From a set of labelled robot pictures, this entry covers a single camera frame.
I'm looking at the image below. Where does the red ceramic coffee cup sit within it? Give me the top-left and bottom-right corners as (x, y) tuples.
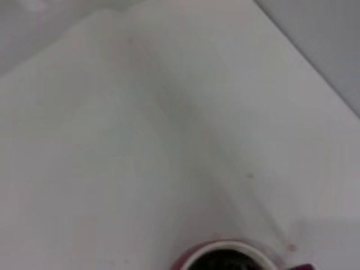
(170, 238), (316, 270)

